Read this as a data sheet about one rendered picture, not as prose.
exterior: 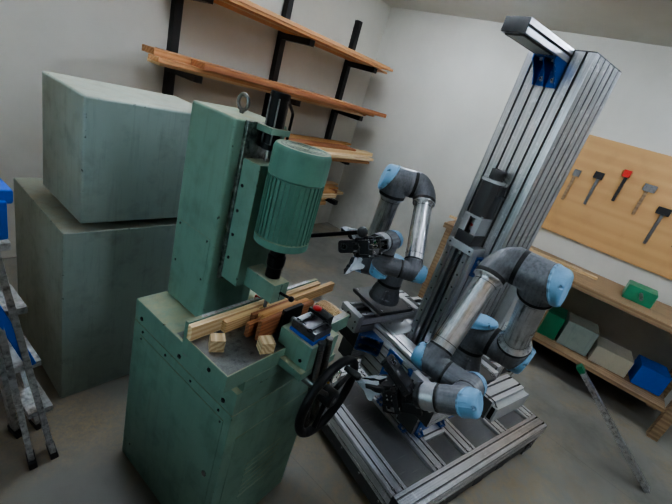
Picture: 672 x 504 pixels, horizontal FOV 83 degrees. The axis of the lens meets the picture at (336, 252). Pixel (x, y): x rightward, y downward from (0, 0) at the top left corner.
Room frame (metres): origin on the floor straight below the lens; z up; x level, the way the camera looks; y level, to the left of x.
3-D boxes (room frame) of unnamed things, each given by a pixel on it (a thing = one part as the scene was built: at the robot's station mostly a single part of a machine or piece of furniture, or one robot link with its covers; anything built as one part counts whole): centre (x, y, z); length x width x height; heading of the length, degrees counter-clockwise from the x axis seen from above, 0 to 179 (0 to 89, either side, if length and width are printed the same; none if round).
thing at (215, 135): (1.28, 0.43, 1.16); 0.22 x 0.22 x 0.72; 59
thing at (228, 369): (1.10, 0.07, 0.87); 0.61 x 0.30 x 0.06; 149
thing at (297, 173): (1.13, 0.18, 1.34); 0.18 x 0.18 x 0.31
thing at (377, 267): (1.40, -0.20, 1.11); 0.11 x 0.08 x 0.11; 94
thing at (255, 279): (1.14, 0.19, 1.02); 0.14 x 0.07 x 0.09; 59
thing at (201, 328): (1.16, 0.18, 0.92); 0.60 x 0.02 x 0.05; 149
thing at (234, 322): (1.23, 0.12, 0.92); 0.57 x 0.02 x 0.04; 149
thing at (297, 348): (1.05, 0.00, 0.91); 0.15 x 0.14 x 0.09; 149
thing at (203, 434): (1.19, 0.28, 0.35); 0.58 x 0.45 x 0.71; 59
